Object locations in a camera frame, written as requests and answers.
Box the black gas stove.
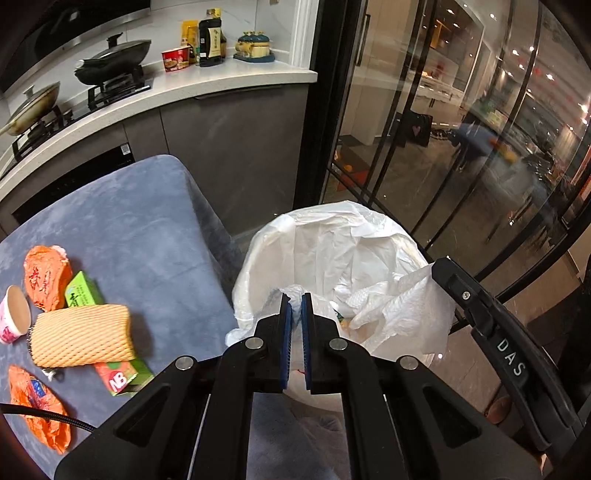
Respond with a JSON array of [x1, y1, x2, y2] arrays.
[[0, 69, 154, 181]]

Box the dark soy sauce bottle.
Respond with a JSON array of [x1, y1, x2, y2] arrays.
[[198, 8, 227, 68]]

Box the black pan with lid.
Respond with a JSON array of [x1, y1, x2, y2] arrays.
[[74, 34, 152, 86]]

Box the black range hood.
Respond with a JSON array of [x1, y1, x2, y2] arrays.
[[0, 0, 153, 93]]

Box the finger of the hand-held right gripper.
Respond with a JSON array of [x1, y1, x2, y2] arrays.
[[431, 257, 498, 333]]

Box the black built-in appliance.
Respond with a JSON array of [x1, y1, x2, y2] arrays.
[[11, 143, 136, 227]]

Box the trash bin with white liner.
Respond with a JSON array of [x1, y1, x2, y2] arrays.
[[225, 200, 455, 407]]

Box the black framed glass door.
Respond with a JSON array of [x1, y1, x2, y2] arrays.
[[314, 0, 591, 333]]

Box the grey kitchen cabinet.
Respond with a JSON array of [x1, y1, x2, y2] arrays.
[[124, 85, 309, 259]]

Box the red and green box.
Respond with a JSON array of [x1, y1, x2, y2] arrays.
[[95, 357, 155, 398]]

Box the ceramic seasoning jar set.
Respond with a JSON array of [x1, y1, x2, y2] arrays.
[[233, 30, 276, 63]]

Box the yellow foam net sleeve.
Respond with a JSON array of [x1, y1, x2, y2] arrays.
[[30, 304, 134, 369]]

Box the orange bag with blue print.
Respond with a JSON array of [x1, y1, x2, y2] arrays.
[[8, 364, 72, 455]]

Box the person's right hand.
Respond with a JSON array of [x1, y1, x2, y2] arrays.
[[485, 397, 514, 424]]

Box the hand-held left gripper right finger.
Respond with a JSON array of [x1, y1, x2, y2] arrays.
[[300, 292, 543, 480]]

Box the black braided cable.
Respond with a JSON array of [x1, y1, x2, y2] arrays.
[[0, 403, 98, 432]]

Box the beige wok with glass lid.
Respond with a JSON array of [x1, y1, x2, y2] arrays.
[[0, 82, 62, 137]]

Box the white kitchen countertop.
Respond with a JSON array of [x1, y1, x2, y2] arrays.
[[0, 58, 318, 204]]

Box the black bag with heart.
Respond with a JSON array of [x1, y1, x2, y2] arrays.
[[402, 111, 434, 148]]

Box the yellow oil bottle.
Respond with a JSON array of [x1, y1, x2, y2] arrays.
[[180, 20, 200, 63]]

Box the pink and white paper cup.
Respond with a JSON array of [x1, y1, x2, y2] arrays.
[[0, 285, 32, 344]]

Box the orange bag with red print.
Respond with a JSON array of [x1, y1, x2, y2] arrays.
[[24, 244, 74, 311]]

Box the red instant noodle cup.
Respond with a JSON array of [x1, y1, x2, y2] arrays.
[[161, 46, 191, 73]]

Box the white paper towel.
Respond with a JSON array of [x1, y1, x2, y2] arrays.
[[348, 265, 455, 363]]

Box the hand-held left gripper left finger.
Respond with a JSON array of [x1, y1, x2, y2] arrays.
[[54, 292, 296, 480]]

